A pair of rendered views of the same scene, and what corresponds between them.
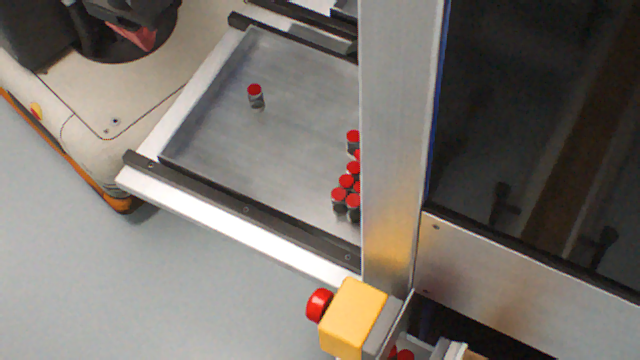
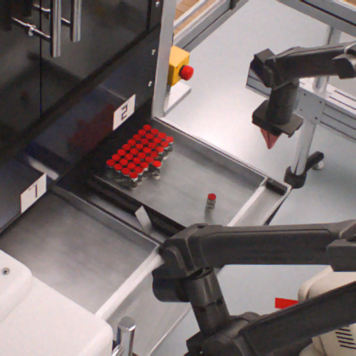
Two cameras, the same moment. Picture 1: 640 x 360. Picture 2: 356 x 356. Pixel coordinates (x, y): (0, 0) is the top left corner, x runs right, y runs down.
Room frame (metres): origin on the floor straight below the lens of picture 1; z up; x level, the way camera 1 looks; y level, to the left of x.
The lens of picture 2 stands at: (2.26, -0.15, 2.56)
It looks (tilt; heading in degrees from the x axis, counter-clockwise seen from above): 46 degrees down; 175
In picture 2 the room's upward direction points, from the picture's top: 8 degrees clockwise
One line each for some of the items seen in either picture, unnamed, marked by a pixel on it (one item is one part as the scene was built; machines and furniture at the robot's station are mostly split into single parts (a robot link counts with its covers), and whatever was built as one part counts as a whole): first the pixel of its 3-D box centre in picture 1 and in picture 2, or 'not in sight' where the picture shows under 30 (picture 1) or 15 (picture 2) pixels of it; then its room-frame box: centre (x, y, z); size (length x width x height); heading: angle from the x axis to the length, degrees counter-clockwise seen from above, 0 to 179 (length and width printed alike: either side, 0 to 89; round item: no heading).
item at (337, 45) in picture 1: (328, 32); (162, 231); (0.85, -0.03, 0.91); 0.14 x 0.03 x 0.06; 57
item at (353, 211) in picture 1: (379, 162); (143, 159); (0.61, -0.08, 0.90); 0.18 x 0.02 x 0.05; 148
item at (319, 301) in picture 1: (324, 307); (185, 71); (0.37, 0.01, 0.99); 0.04 x 0.04 x 0.04; 57
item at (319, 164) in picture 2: not in sight; (293, 184); (-0.15, 0.51, 0.07); 0.50 x 0.08 x 0.14; 147
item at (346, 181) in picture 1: (365, 156); (151, 163); (0.62, -0.06, 0.90); 0.18 x 0.02 x 0.05; 148
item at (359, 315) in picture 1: (359, 325); (170, 65); (0.35, -0.03, 0.99); 0.08 x 0.07 x 0.07; 57
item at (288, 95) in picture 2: not in sight; (283, 87); (0.71, 0.20, 1.25); 0.07 x 0.06 x 0.07; 30
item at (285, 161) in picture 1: (309, 136); (181, 181); (0.67, 0.01, 0.90); 0.34 x 0.26 x 0.04; 58
